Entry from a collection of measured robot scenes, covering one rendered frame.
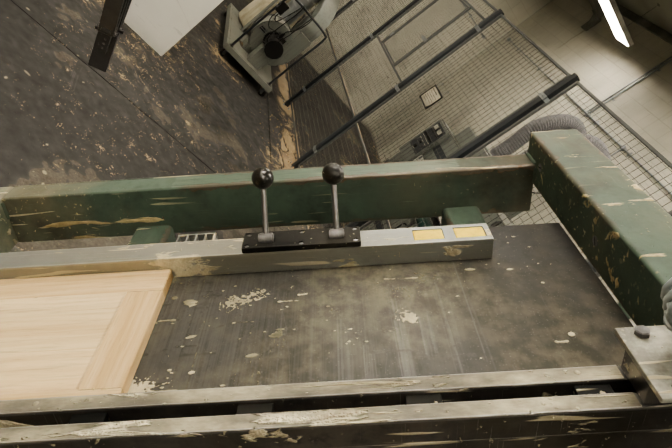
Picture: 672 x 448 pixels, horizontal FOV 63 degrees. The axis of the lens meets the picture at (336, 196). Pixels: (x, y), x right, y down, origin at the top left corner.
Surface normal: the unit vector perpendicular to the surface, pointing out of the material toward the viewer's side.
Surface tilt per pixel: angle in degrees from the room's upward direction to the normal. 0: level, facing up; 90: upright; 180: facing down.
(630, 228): 55
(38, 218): 90
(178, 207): 90
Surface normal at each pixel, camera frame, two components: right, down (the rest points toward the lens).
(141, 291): -0.06, -0.87
